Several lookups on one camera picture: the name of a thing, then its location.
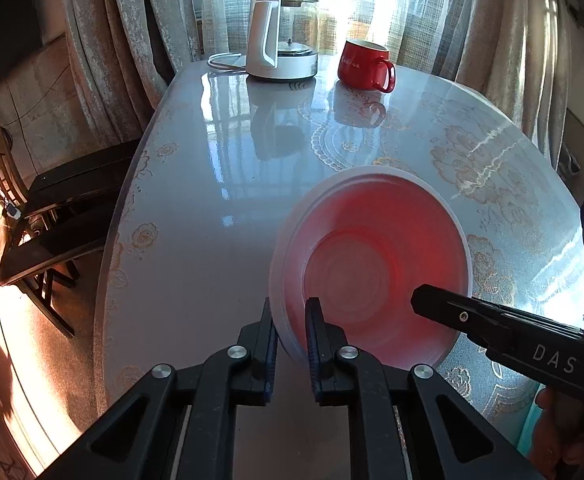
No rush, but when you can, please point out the glass kettle with white handle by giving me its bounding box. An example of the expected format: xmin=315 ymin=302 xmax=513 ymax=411
xmin=245 ymin=0 xmax=320 ymax=82

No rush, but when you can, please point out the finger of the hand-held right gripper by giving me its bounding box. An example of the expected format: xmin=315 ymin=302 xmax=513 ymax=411
xmin=410 ymin=284 xmax=512 ymax=348

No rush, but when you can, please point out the person's right hand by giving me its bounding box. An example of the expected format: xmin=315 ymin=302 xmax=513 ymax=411
xmin=534 ymin=387 xmax=584 ymax=480

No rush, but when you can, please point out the white sheer curtain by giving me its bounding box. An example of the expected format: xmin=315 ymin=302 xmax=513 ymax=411
xmin=191 ymin=0 xmax=423 ymax=58

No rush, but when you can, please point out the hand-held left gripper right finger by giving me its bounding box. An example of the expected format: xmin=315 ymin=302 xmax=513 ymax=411
xmin=304 ymin=297 xmax=543 ymax=480

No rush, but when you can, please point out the red mug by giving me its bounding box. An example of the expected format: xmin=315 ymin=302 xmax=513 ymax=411
xmin=337 ymin=39 xmax=398 ymax=93

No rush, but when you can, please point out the grey floral tablecloth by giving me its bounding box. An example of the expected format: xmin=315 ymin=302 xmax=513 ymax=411
xmin=94 ymin=52 xmax=584 ymax=480

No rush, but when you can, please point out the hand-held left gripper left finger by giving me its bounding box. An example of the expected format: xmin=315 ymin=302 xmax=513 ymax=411
xmin=37 ymin=297 xmax=279 ymax=480

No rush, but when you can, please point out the red bowl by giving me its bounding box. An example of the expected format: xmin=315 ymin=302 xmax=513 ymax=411
xmin=268 ymin=167 xmax=474 ymax=368

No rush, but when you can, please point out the white kettle cable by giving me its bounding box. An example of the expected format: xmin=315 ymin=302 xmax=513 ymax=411
xmin=207 ymin=51 xmax=253 ymax=75

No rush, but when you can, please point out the black glossy chair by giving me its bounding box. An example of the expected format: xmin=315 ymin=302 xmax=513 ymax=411
xmin=0 ymin=137 xmax=143 ymax=338

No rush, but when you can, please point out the beige velvet curtain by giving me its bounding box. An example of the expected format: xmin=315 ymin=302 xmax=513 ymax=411
xmin=397 ymin=0 xmax=573 ymax=171
xmin=57 ymin=0 xmax=199 ymax=142

